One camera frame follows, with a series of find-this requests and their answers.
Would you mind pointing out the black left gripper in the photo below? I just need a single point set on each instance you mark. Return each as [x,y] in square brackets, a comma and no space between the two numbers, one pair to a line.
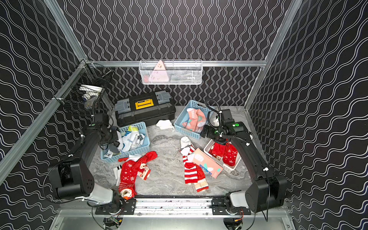
[114,143]

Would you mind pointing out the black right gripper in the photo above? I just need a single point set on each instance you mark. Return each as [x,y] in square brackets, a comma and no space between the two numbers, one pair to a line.
[209,135]

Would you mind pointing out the red christmas sock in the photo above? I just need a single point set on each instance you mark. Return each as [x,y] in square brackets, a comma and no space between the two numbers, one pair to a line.
[230,155]

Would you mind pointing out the white neon yellow sock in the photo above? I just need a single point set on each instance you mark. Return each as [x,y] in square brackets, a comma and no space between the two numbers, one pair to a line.
[130,139]

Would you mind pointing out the pink sock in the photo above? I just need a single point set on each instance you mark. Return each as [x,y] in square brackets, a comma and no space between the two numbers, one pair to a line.
[205,162]
[196,120]

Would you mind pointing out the red white striped sock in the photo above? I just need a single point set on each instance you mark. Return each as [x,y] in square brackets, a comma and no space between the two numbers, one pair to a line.
[193,173]

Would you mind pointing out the red santa face sock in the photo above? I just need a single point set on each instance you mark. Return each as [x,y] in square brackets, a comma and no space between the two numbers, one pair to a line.
[144,171]

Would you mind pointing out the red striped cuff sock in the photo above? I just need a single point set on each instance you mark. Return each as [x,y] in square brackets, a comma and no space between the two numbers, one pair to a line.
[217,150]

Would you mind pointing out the red santa sock front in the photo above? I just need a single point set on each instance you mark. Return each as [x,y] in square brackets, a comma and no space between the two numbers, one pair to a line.
[128,176]

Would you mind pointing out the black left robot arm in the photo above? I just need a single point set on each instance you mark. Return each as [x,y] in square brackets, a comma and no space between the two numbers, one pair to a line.
[71,178]

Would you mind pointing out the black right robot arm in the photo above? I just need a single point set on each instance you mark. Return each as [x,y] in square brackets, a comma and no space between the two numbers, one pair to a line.
[268,190]

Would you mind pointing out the white perforated basket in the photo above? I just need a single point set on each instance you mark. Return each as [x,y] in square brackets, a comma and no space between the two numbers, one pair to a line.
[220,162]

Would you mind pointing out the light blue left basket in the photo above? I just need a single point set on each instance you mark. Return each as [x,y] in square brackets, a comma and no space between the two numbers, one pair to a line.
[110,157]

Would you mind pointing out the light blue basket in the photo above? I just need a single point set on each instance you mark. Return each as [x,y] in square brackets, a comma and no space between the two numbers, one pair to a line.
[184,116]
[110,157]

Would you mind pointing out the light blue right basket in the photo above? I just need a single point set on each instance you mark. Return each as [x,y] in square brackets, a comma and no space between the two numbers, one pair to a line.
[184,116]

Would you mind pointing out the pink sock on table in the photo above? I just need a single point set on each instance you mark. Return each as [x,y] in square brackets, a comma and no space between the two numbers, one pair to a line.
[205,162]

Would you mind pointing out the plain white sock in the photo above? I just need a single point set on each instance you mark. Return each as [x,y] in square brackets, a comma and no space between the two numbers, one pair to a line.
[165,125]

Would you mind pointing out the black plastic toolbox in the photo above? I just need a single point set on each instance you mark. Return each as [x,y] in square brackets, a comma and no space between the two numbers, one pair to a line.
[148,108]

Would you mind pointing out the pink triangle card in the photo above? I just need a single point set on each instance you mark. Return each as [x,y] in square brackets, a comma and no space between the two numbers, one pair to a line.
[159,74]

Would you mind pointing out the black wire wall basket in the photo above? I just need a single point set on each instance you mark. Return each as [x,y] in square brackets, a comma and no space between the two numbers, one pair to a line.
[87,95]

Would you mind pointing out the clear wall-mounted bin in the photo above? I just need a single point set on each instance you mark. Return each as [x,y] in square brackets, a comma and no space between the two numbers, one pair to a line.
[180,72]

